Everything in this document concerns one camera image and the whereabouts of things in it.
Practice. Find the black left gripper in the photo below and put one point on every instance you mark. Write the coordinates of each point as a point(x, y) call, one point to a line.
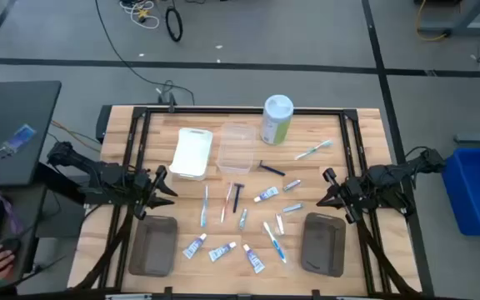
point(146, 187)

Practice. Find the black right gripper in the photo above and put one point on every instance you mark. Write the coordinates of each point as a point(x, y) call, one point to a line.
point(350, 193)

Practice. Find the slim blue toothbrush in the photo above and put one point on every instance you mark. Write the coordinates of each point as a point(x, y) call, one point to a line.
point(204, 206)

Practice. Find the small toothpaste tube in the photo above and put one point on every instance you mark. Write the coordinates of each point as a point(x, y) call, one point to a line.
point(254, 259)
point(267, 193)
point(193, 246)
point(221, 252)

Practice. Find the red toothbrush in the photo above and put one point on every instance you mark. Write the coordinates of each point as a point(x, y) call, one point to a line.
point(226, 202)

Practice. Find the blue disposable razor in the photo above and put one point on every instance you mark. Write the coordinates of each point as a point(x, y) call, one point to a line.
point(273, 170)

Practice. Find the dark navy disposable razor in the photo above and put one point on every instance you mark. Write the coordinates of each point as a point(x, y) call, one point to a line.
point(237, 200)

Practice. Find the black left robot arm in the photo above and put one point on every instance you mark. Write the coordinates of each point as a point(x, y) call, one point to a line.
point(98, 171)

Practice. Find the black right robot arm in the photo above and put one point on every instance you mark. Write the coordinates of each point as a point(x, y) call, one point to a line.
point(390, 175)

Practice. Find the grey translucent tray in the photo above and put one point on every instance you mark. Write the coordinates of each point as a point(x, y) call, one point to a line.
point(323, 246)
point(152, 250)

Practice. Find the green white toothbrush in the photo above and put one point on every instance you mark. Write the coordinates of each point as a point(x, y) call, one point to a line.
point(313, 150)

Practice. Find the white plastic bin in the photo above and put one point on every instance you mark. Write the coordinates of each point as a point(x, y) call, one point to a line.
point(191, 152)

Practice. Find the blue white wrapped toothbrush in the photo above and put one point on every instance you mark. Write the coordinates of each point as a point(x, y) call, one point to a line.
point(274, 241)

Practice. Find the clear plastic bin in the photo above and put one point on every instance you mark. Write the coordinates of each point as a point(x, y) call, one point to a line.
point(236, 150)

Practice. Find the white green wipes canister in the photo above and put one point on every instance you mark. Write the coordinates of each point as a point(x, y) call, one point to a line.
point(276, 121)

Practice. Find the dark grey desk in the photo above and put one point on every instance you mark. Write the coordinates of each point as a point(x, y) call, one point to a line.
point(23, 208)

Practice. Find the blue storage bin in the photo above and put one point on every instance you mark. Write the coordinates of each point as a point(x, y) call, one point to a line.
point(477, 191)

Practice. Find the blue ID badge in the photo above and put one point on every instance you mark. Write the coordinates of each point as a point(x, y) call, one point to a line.
point(21, 136)

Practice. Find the grey table foot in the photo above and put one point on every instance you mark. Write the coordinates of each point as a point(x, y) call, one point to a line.
point(477, 138)

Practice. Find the black computer mouse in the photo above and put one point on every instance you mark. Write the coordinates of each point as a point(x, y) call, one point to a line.
point(13, 243)

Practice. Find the black desk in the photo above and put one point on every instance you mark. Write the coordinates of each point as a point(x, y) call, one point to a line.
point(19, 108)

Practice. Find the grey desk base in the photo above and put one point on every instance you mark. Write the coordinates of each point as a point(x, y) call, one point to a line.
point(465, 27)

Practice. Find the black aluminium frame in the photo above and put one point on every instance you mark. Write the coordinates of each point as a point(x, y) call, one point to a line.
point(240, 111)

